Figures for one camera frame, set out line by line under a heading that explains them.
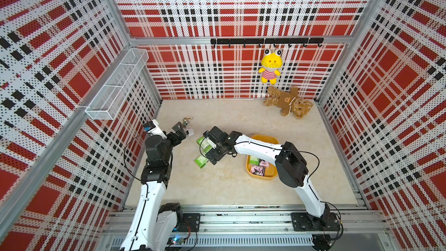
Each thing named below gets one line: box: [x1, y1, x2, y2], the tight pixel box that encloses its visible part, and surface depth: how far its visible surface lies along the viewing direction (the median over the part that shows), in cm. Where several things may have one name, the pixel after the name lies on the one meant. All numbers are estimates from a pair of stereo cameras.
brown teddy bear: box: [263, 85, 314, 120], surface depth 113 cm
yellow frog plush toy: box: [258, 48, 283, 85], surface depth 95 cm
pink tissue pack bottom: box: [249, 164, 266, 177], surface depth 88 cm
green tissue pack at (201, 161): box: [193, 155, 210, 170], surface depth 92 cm
